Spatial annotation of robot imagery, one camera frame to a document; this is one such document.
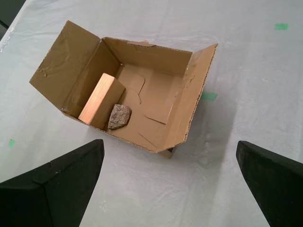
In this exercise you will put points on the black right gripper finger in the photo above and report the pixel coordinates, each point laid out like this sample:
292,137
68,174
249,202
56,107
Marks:
277,189
47,196

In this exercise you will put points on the speckled pinkish rock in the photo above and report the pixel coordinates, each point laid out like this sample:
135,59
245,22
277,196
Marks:
119,117

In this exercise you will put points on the light wooden block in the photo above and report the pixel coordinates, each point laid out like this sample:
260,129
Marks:
99,101

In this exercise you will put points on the brown cardboard box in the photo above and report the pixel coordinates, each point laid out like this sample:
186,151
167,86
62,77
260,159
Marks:
154,94

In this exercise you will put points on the light green tape piece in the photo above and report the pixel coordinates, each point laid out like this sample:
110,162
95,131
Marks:
281,26
208,96
11,142

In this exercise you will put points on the translucent plastic table cover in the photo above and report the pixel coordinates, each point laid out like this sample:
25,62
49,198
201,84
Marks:
248,118

